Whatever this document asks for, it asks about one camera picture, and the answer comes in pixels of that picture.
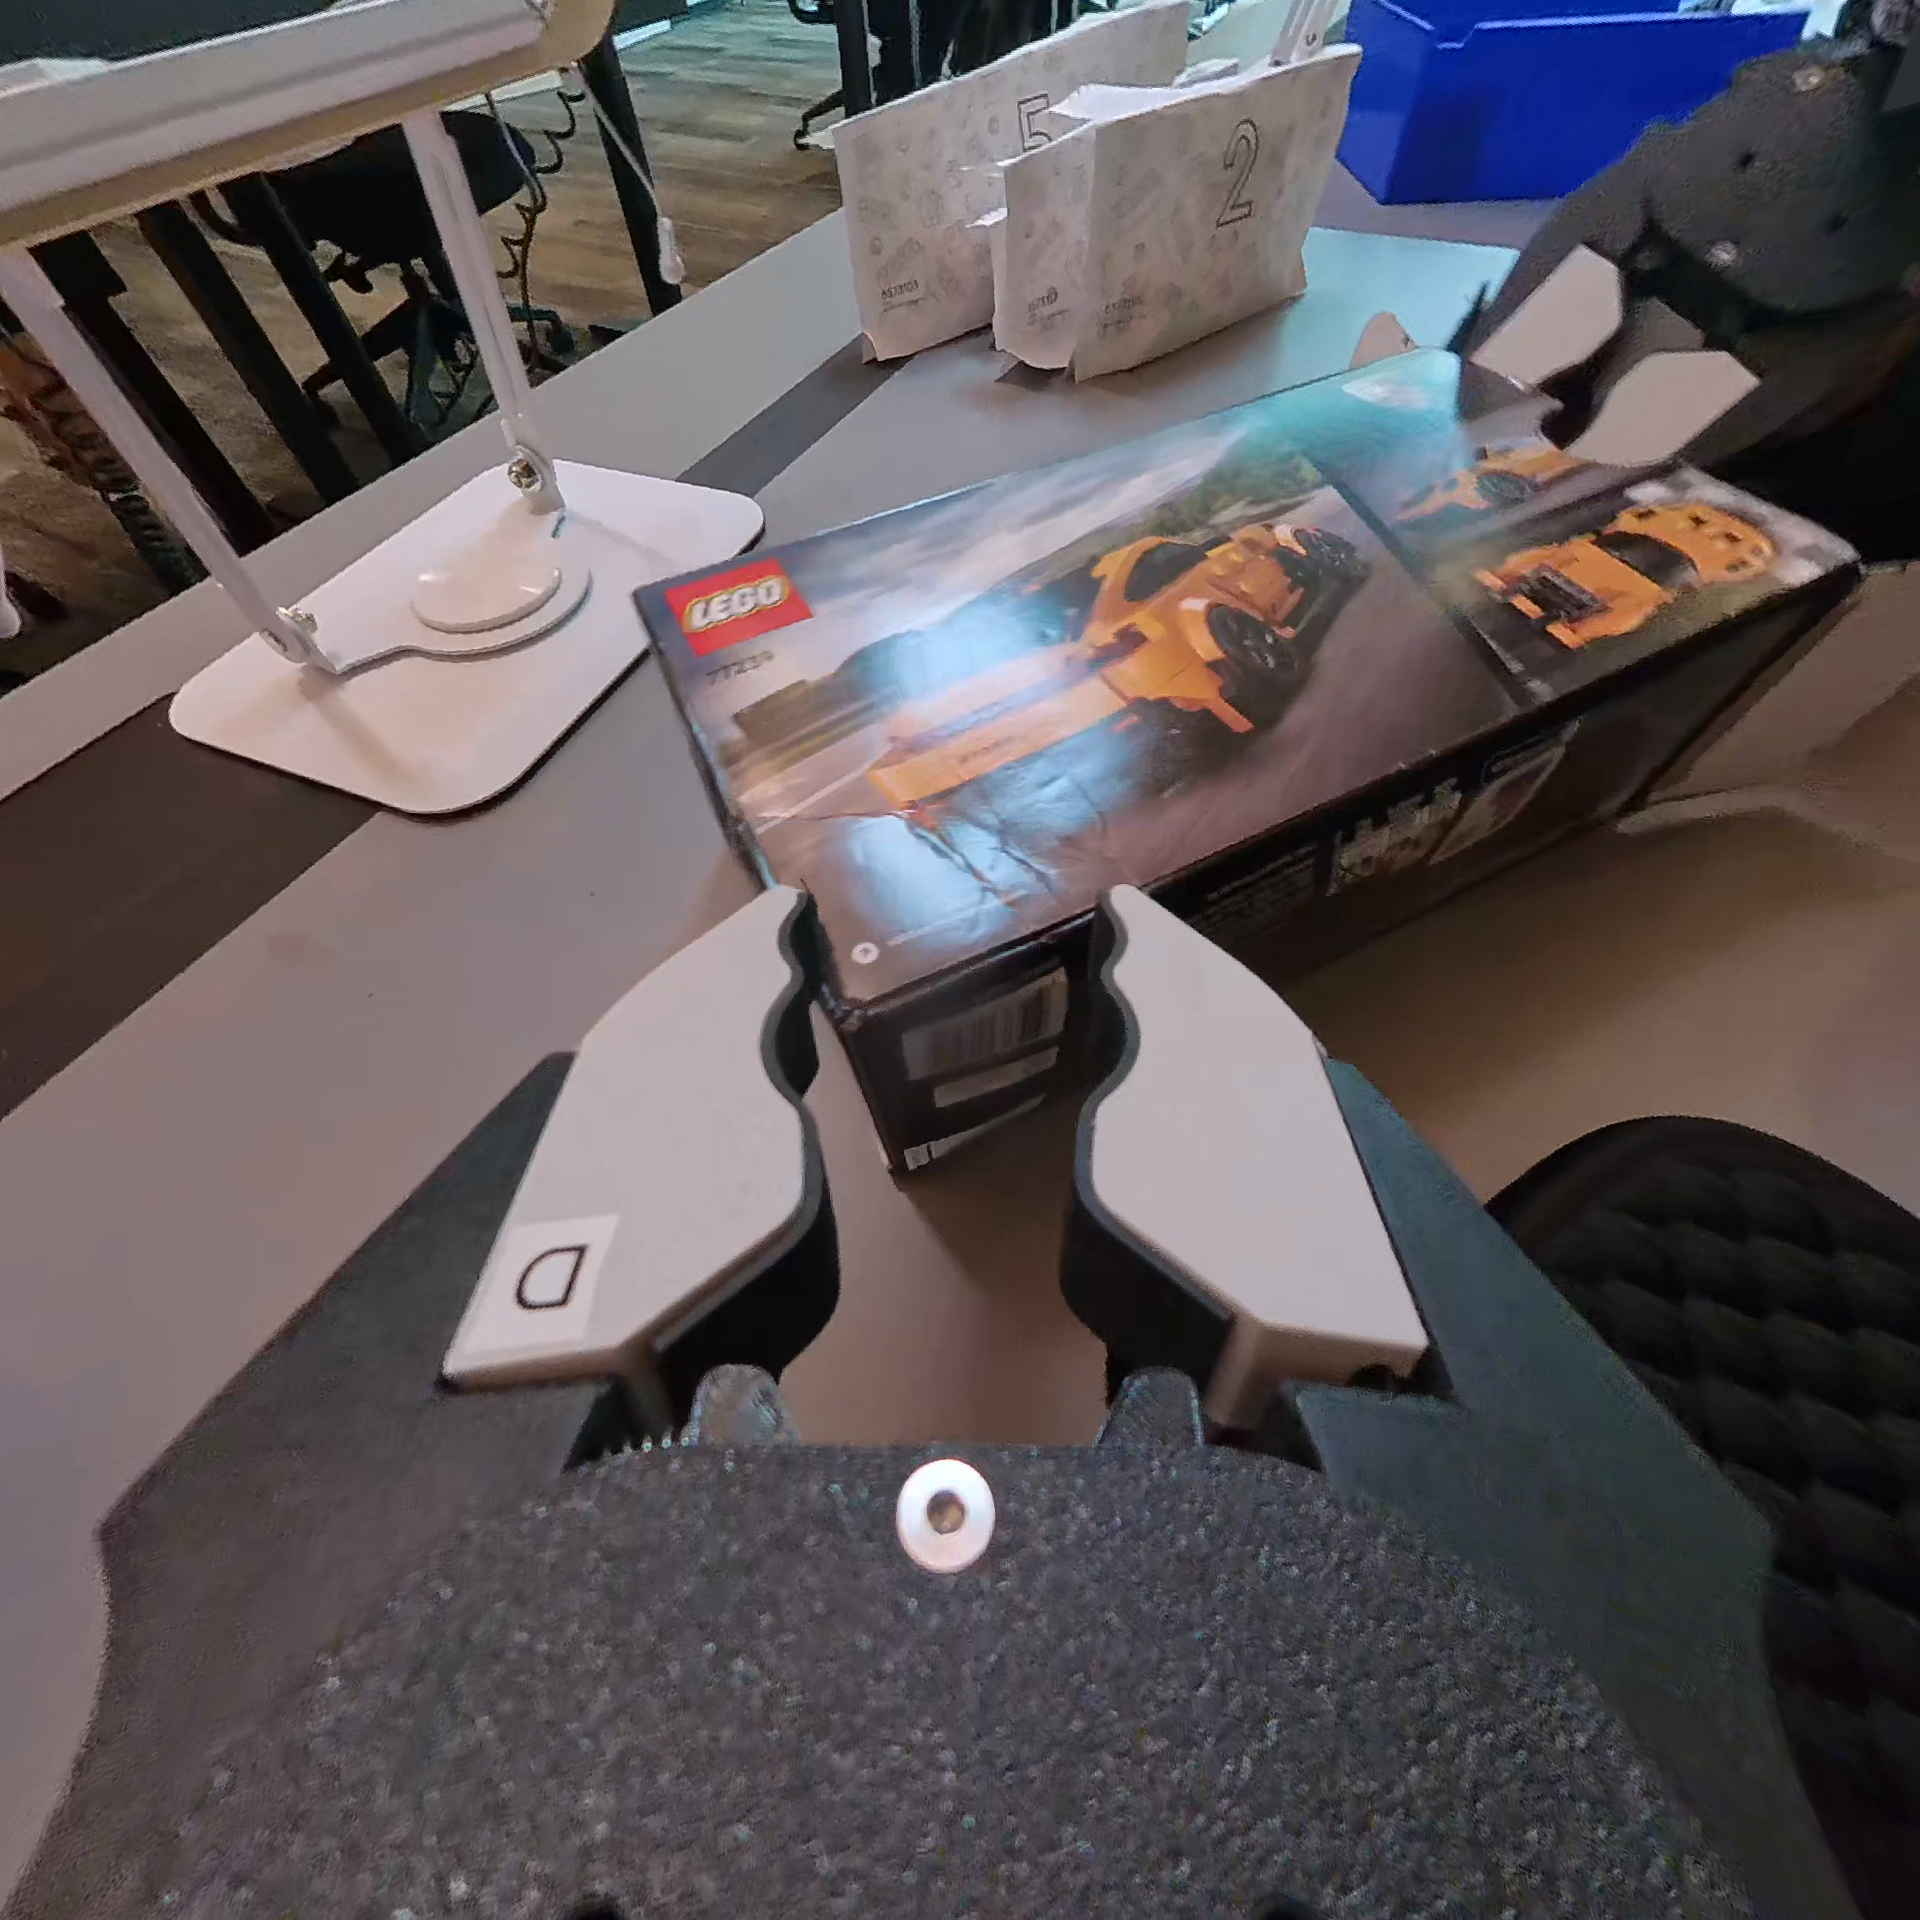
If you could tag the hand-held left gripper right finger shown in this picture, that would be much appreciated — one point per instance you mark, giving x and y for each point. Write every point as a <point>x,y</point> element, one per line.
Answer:
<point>1245,1184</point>

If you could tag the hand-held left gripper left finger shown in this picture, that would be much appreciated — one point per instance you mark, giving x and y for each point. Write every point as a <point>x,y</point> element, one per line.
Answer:
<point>660,1170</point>

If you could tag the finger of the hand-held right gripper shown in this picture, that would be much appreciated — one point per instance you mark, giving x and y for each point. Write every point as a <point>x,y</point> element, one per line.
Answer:
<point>1561,314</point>
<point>1665,404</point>

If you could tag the white brick-print paper bag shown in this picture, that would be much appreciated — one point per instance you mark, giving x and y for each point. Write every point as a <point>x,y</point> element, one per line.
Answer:
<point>1042,255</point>
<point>1200,224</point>
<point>960,195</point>

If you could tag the black toy car box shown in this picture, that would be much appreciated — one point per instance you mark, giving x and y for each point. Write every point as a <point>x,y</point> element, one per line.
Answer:
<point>1200,675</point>

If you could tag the grey desk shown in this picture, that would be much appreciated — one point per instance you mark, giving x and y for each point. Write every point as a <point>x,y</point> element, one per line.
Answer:
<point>301,975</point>

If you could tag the background office desk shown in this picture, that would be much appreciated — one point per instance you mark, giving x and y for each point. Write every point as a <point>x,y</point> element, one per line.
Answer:
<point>284,344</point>

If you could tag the blue plastic storage bin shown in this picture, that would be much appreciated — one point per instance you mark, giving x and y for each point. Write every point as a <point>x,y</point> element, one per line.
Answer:
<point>1500,91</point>

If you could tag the white metal book stand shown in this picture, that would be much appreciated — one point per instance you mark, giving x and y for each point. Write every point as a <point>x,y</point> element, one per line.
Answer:
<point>1304,31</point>
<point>494,661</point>

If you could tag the black mesh armrest pad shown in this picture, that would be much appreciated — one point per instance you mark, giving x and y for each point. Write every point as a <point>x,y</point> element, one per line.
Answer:
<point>1771,1350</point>

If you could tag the black office chair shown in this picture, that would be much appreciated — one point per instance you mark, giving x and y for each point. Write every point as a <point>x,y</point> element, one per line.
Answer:
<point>391,224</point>

